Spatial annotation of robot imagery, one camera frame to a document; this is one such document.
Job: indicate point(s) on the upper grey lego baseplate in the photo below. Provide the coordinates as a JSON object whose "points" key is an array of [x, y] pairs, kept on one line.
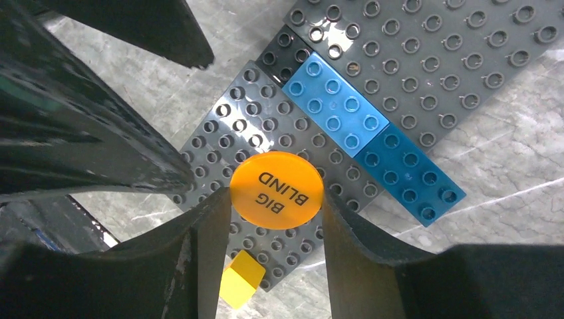
{"points": [[427, 65]]}

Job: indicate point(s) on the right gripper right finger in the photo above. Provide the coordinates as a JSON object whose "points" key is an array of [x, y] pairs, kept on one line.
{"points": [[372, 274]]}

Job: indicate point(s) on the light blue lego brick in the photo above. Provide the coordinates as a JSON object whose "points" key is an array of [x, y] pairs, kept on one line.
{"points": [[334, 105]]}

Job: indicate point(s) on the orange big blind button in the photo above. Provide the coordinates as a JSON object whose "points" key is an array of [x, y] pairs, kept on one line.
{"points": [[276, 190]]}

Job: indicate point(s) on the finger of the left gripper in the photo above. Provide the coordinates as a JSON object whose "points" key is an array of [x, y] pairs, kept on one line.
{"points": [[167, 28]]}

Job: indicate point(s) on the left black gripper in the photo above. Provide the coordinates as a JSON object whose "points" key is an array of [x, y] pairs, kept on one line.
{"points": [[64, 130]]}

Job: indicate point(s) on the dark blue lego brick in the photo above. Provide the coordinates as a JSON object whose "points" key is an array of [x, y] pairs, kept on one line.
{"points": [[406, 172]]}

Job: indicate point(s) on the small yellow lego brick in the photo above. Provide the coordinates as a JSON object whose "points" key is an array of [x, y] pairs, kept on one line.
{"points": [[240, 280]]}

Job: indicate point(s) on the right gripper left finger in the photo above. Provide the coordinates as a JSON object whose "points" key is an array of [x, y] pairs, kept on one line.
{"points": [[172, 271]]}

